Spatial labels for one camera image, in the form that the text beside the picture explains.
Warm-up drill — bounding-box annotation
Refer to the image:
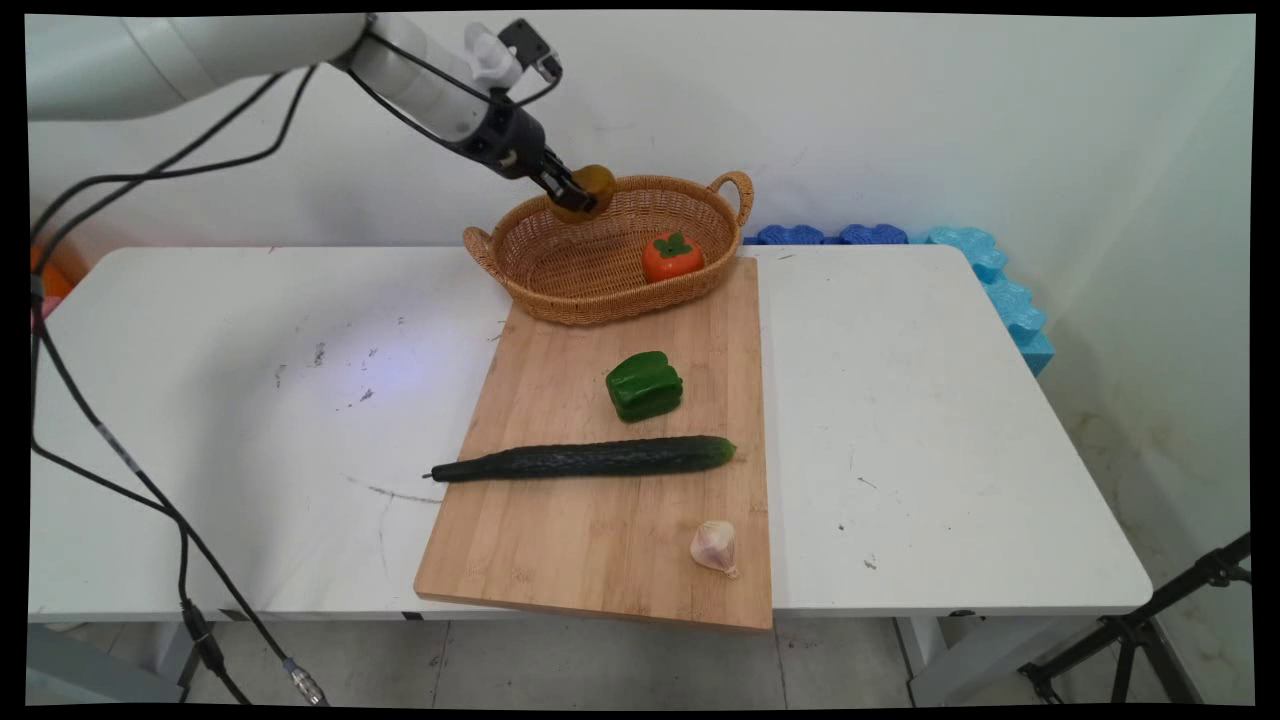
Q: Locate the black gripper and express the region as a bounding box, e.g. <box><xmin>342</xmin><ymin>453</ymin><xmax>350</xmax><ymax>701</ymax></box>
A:
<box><xmin>452</xmin><ymin>103</ymin><xmax>601</xmax><ymax>215</ymax></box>

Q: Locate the yellow-brown round fruit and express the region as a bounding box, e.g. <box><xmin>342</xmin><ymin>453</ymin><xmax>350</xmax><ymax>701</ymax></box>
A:
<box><xmin>551</xmin><ymin>164</ymin><xmax>618</xmax><ymax>224</ymax></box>

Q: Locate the woven wicker basket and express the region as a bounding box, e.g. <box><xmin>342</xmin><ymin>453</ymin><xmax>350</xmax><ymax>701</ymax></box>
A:
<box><xmin>462</xmin><ymin>171</ymin><xmax>755</xmax><ymax>327</ymax></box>

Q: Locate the orange persimmon with green calyx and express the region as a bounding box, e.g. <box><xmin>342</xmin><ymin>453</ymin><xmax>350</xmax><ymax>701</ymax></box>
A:
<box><xmin>641</xmin><ymin>232</ymin><xmax>706</xmax><ymax>284</ymax></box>

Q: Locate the green bell pepper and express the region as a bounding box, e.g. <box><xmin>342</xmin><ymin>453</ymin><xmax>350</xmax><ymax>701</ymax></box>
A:
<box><xmin>605</xmin><ymin>351</ymin><xmax>685</xmax><ymax>423</ymax></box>

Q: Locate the dark green cucumber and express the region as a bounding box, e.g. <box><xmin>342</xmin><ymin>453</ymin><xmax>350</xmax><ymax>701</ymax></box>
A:
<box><xmin>423</xmin><ymin>435</ymin><xmax>738</xmax><ymax>484</ymax></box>

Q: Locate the wooden cutting board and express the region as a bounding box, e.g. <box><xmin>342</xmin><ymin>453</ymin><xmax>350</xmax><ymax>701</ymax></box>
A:
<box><xmin>413</xmin><ymin>256</ymin><xmax>775</xmax><ymax>633</ymax></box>

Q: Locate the garlic bulb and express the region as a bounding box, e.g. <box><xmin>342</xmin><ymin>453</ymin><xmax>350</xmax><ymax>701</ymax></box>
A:
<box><xmin>689</xmin><ymin>520</ymin><xmax>740</xmax><ymax>579</ymax></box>

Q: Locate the light blue foam mat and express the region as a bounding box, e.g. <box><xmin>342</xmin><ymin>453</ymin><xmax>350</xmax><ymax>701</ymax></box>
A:
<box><xmin>908</xmin><ymin>226</ymin><xmax>1055</xmax><ymax>377</ymax></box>

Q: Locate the orange box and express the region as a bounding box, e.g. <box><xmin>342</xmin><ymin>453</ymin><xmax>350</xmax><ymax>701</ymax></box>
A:
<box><xmin>28</xmin><ymin>240</ymin><xmax>77</xmax><ymax>331</ymax></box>

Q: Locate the white table leg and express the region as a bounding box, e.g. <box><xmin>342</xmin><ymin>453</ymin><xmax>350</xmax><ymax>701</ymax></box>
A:
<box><xmin>893</xmin><ymin>612</ymin><xmax>991</xmax><ymax>707</ymax></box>

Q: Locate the black tripod stand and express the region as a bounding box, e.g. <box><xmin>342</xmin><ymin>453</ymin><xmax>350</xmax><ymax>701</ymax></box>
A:
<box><xmin>1018</xmin><ymin>532</ymin><xmax>1255</xmax><ymax>705</ymax></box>

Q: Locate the wrist camera on white mount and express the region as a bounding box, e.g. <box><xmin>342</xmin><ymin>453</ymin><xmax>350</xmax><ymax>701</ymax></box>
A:
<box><xmin>464</xmin><ymin>18</ymin><xmax>563</xmax><ymax>93</ymax></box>

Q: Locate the black cable with metal plug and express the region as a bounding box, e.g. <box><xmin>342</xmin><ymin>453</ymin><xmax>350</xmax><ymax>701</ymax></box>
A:
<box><xmin>28</xmin><ymin>270</ymin><xmax>329</xmax><ymax>707</ymax></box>

